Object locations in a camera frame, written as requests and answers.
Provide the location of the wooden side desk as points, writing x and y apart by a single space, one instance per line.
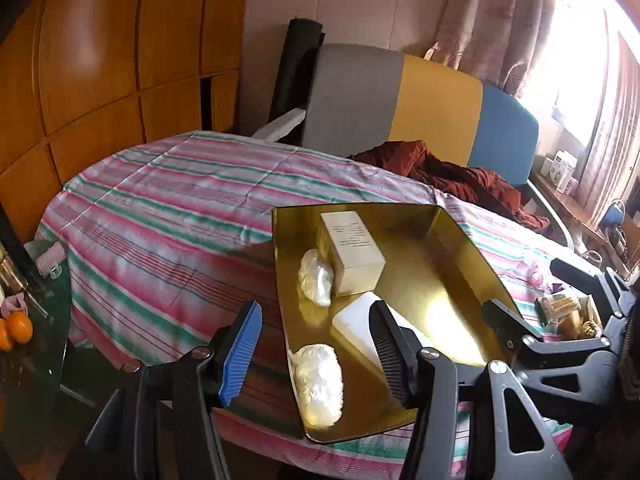
575 210

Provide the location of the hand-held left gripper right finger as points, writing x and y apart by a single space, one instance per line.
390 355

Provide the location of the red-brown cloth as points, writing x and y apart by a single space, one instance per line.
450 175

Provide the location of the bright window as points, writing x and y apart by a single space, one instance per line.
570 60

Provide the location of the blue round object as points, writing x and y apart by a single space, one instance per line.
612 215

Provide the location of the clear snack bar packet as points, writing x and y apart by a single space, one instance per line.
550 310

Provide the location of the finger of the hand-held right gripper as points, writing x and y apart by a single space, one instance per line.
575 269
505 312

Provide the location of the white and teal box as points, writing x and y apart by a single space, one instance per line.
559 166

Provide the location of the glass side table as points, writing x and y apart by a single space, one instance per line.
35 370

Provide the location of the white foam block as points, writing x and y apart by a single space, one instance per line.
357 320

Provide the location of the wooden wardrobe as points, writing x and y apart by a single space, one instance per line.
100 60

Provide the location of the orange fruit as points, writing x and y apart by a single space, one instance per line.
20 326
4 336

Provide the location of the pink patterned curtain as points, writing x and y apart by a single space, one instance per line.
615 130
495 20

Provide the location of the striped tablecloth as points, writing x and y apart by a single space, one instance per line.
165 220

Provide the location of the grey yellow blue chair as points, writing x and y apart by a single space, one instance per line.
435 105

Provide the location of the small pink box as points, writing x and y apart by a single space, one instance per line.
567 182

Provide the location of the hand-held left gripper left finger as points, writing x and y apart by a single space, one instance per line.
242 355

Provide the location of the gold metal tray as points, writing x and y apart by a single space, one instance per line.
430 280

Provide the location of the clear plastic bag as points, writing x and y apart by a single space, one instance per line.
316 277
317 385

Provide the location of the cream cardboard box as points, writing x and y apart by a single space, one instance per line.
352 255

